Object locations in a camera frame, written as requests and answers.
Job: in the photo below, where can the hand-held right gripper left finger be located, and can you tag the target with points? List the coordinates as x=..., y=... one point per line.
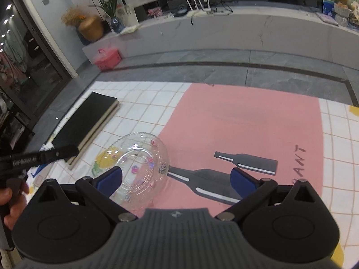
x=108, y=180

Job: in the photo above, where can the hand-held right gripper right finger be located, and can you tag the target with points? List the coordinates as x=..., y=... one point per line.
x=242, y=182

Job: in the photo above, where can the clear glass plate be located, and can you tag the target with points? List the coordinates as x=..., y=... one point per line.
x=140, y=168

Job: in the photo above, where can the person's left hand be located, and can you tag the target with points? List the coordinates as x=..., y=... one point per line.
x=15, y=215

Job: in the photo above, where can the pink bottle-print placemat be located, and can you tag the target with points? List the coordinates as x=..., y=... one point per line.
x=246, y=123

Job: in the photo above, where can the black hardcover book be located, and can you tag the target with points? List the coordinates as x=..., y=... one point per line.
x=84, y=123

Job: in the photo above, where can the lemon-print checked tablecloth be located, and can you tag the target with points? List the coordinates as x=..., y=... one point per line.
x=145, y=101

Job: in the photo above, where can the dark glass sliding door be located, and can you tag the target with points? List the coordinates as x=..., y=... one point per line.
x=30, y=61

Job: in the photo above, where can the red plastic basket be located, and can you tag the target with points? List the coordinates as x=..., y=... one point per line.
x=108, y=58

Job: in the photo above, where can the gold round vase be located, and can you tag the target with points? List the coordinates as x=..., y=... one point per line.
x=91, y=28

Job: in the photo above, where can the dried yellow flowers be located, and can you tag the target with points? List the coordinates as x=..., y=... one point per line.
x=71, y=15

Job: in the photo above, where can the green plant in blue vase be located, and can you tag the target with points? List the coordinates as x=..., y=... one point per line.
x=116, y=23

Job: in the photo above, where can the white printed canister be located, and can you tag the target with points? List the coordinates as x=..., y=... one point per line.
x=127, y=14

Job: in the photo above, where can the pink printed packet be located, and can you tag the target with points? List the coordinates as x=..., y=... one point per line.
x=154, y=11

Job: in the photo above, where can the white router with antennas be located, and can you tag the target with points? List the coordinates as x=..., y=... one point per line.
x=200, y=9

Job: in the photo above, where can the woven basket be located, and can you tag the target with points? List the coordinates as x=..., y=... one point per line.
x=342, y=11

